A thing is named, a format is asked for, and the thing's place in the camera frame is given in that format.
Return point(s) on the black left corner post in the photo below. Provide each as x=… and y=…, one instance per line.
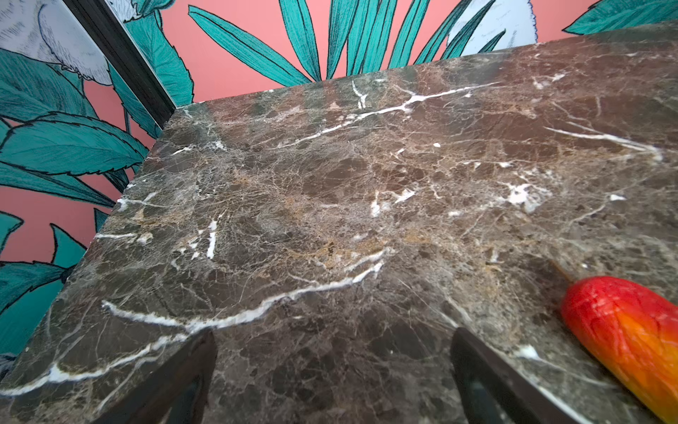
x=111, y=37

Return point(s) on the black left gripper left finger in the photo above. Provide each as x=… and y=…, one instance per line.
x=177, y=392

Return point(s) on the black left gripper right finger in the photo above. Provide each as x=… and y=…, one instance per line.
x=491, y=391

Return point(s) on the red yellow green mango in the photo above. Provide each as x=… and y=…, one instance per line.
x=632, y=331

